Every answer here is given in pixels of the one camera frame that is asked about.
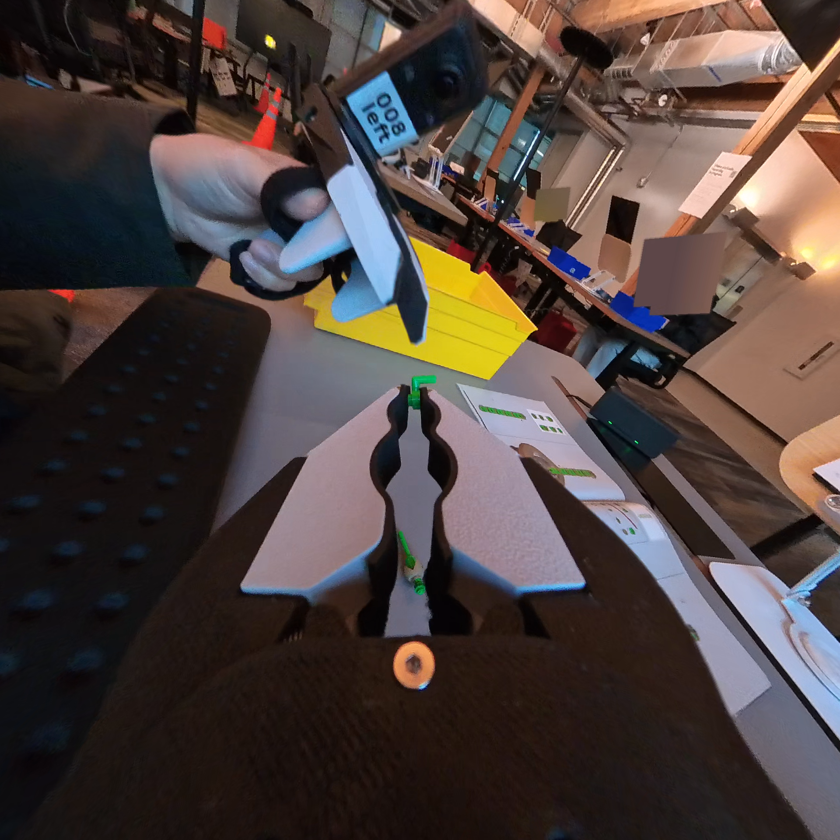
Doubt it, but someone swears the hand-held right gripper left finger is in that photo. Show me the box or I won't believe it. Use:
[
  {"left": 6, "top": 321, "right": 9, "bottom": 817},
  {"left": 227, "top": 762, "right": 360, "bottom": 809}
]
[{"left": 240, "top": 386, "right": 408, "bottom": 636}]

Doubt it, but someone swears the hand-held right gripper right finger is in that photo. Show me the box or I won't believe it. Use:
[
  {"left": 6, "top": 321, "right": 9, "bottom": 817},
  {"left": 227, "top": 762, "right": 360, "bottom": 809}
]
[{"left": 419, "top": 386, "right": 587, "bottom": 636}]

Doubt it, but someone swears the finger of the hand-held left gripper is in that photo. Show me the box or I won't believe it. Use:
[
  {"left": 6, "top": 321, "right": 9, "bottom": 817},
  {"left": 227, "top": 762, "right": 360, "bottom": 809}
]
[{"left": 326, "top": 140, "right": 432, "bottom": 345}]

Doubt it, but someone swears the green rod with tan cap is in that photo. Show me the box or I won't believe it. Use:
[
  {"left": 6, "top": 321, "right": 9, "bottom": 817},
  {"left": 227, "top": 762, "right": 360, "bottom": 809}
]
[{"left": 396, "top": 530, "right": 427, "bottom": 597}]

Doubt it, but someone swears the yellow plastic bin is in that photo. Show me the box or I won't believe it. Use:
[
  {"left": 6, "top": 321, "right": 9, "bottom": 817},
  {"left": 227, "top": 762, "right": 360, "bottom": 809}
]
[{"left": 303, "top": 235, "right": 539, "bottom": 380}]

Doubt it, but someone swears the person's left forearm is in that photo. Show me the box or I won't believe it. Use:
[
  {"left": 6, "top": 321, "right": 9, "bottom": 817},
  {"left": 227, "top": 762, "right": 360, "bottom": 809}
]
[{"left": 0, "top": 75, "right": 198, "bottom": 290}]

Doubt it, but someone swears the white desk lamp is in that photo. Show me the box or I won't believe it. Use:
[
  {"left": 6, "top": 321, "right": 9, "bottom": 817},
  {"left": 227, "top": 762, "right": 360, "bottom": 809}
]
[{"left": 709, "top": 548, "right": 840, "bottom": 752}]

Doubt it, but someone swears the person's left hand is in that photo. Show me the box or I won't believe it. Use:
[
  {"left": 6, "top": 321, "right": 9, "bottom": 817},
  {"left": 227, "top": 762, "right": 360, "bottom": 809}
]
[{"left": 150, "top": 133, "right": 331, "bottom": 294}]

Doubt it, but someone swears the white instruction booklet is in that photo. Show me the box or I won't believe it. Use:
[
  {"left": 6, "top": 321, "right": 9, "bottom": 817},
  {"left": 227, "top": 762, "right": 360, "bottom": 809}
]
[{"left": 457, "top": 382, "right": 772, "bottom": 718}]

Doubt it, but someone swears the orange striped traffic cone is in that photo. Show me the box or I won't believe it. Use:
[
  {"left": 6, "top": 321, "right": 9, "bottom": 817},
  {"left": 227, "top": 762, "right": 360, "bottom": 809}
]
[{"left": 241, "top": 72, "right": 285, "bottom": 151}]

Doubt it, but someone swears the black pole with disc top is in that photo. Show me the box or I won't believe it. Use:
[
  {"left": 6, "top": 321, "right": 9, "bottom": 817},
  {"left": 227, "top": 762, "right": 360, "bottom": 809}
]
[{"left": 471, "top": 26, "right": 616, "bottom": 271}]

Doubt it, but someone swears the black box with green lights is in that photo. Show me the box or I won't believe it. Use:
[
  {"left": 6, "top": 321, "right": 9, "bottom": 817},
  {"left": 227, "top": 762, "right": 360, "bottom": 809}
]
[{"left": 587, "top": 387, "right": 680, "bottom": 460}]

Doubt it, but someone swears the red plastic bin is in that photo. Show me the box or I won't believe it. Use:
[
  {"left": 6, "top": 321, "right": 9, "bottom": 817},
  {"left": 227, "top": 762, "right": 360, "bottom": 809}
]
[{"left": 535, "top": 311, "right": 578, "bottom": 349}]

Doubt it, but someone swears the blue plastic bin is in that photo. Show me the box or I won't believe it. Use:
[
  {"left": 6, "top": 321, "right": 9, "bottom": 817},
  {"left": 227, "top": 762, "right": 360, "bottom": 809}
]
[
  {"left": 548, "top": 246, "right": 601, "bottom": 280},
  {"left": 610, "top": 292, "right": 669, "bottom": 331}
]

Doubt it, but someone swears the black monitor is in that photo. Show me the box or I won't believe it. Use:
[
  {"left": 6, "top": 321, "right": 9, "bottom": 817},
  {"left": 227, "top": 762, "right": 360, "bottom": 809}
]
[{"left": 604, "top": 196, "right": 641, "bottom": 244}]

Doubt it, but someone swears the round wooden table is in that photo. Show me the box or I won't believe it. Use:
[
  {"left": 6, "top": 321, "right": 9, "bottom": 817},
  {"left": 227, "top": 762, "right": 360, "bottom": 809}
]
[{"left": 780, "top": 416, "right": 840, "bottom": 534}]

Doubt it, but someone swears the white wall notice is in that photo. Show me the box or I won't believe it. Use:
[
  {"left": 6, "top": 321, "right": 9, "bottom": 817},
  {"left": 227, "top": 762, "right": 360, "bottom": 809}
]
[{"left": 679, "top": 152, "right": 752, "bottom": 217}]

